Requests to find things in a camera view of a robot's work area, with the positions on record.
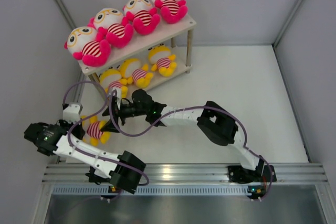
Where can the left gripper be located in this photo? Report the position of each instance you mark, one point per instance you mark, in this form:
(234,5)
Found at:
(80,130)

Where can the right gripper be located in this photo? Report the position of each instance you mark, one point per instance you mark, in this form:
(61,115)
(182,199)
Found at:
(119,113)

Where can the yellow plush toy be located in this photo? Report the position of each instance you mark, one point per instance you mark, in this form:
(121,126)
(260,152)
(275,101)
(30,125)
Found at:
(93,134)
(112,78)

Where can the yellow plush toy floor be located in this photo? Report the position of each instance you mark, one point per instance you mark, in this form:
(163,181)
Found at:
(135,72)

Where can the pink plush toy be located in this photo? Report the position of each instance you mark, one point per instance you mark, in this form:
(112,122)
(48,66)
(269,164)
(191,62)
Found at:
(171,11)
(88,45)
(143,15)
(114,26)

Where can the yellow plush toy corner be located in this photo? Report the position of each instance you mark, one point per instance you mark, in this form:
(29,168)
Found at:
(162,60)

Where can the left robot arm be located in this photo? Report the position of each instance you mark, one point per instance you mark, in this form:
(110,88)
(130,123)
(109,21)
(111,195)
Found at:
(52,139)

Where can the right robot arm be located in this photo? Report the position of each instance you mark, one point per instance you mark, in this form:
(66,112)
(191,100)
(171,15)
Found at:
(218,125)

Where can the yellow plush toy on shelf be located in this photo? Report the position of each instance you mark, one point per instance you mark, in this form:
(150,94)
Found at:
(112,78)

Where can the white two-tier shelf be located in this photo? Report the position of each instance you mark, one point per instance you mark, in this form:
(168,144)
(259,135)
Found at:
(179,37)

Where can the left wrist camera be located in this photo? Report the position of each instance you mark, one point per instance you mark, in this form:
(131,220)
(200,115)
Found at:
(71,112)

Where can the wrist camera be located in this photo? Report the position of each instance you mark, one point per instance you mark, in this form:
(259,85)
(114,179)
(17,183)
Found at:
(71,112)
(115,96)

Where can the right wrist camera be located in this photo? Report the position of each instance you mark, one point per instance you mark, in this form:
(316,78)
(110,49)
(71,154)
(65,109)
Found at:
(115,96)

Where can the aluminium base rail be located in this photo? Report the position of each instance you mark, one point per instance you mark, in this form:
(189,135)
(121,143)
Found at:
(182,179)

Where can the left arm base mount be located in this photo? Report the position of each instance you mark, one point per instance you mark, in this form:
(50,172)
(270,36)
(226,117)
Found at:
(121,176)

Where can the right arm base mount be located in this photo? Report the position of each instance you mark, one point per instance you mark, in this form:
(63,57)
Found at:
(240,175)

